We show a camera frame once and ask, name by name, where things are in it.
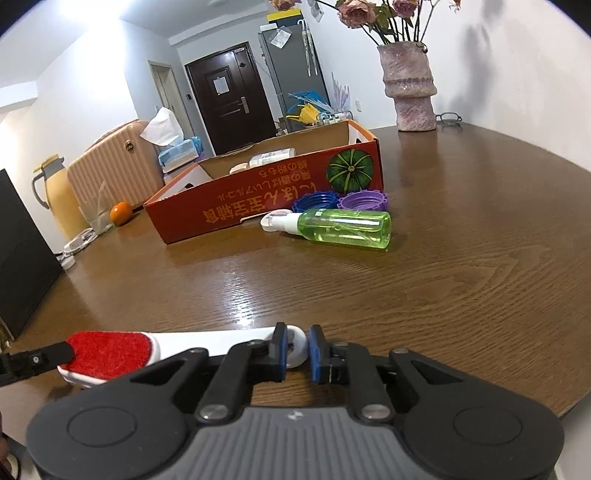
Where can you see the yellow thermos bottle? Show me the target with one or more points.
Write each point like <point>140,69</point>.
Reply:
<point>57,198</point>

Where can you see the purple ribbed cap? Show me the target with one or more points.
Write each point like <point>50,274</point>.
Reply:
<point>364,201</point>

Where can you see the purple flower decoration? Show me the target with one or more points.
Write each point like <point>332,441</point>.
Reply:
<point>342,92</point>

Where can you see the orange fruit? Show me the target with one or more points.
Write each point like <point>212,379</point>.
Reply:
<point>121,213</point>

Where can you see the hanging folded umbrellas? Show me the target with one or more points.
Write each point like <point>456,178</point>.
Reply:
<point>308,46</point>

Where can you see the black eyeglasses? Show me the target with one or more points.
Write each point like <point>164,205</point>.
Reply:
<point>448,118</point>

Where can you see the clear glass cup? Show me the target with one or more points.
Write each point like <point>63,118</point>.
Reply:
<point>100,217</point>

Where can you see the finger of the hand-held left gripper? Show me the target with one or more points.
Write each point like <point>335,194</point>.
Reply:
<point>46,357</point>

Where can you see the blue tissue box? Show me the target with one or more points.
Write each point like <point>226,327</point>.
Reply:
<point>178,154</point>

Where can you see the green spray bottle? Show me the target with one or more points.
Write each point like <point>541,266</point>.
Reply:
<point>341,228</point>

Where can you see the pink ribbed suitcase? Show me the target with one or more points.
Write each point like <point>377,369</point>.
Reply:
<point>106,170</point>

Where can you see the blue ribbed cap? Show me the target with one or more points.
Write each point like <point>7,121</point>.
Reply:
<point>316,202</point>

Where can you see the yellow watering can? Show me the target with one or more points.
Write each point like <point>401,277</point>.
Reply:
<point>302,114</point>

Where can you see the white red lint brush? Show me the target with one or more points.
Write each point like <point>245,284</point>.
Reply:
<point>111,353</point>

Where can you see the bunch of dried roses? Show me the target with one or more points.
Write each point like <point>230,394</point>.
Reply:
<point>360,11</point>

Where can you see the pink stone vase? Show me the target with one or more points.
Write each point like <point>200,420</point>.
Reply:
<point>408,87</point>

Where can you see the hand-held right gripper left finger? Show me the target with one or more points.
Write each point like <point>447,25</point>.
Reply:
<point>279,353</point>

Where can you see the dark entrance door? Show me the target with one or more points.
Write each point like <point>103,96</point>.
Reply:
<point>231,120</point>

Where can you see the red cardboard box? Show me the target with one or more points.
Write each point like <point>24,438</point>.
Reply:
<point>231,212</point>

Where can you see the grey refrigerator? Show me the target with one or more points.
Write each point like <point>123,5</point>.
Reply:
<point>295,83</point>

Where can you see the yellow box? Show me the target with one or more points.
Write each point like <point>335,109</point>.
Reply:
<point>284,16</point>

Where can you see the paper note on refrigerator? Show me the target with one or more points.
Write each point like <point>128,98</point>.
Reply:
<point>280,38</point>

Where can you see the large white bottle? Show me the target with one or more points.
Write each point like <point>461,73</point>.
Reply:
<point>272,158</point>

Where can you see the interior room door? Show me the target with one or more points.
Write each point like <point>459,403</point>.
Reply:
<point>166,97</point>

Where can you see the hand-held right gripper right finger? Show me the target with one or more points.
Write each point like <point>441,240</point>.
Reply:
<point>316,354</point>

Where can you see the black paper bag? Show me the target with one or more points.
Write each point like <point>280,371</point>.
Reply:
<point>23,249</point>

